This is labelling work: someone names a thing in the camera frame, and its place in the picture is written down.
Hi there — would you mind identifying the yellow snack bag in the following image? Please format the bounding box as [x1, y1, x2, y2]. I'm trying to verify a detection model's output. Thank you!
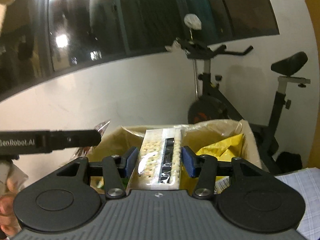
[180, 133, 245, 194]

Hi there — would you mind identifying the clear red-trimmed snack wrapper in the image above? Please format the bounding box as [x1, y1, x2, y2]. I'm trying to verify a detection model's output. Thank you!
[71, 120, 111, 160]

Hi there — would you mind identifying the clear cracker packet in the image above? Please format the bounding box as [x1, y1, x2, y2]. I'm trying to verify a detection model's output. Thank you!
[127, 128, 182, 192]

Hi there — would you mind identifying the person's hand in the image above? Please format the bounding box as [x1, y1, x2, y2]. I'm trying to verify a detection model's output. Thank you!
[0, 159, 29, 240]

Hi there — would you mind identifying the brown cardboard box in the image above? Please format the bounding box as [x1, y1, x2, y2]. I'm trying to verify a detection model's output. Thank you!
[86, 119, 263, 196]

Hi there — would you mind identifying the black exercise bike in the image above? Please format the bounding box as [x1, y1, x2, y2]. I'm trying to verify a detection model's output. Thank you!
[166, 38, 311, 175]

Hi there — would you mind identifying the checked strawberry bed sheet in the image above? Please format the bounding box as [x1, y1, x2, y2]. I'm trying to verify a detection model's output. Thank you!
[273, 166, 320, 240]

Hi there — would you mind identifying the dark glass window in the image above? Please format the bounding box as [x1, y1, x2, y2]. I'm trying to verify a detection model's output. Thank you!
[1, 0, 279, 100]

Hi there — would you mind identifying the wooden headboard panel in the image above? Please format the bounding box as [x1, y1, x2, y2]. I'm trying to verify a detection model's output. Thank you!
[295, 0, 320, 168]

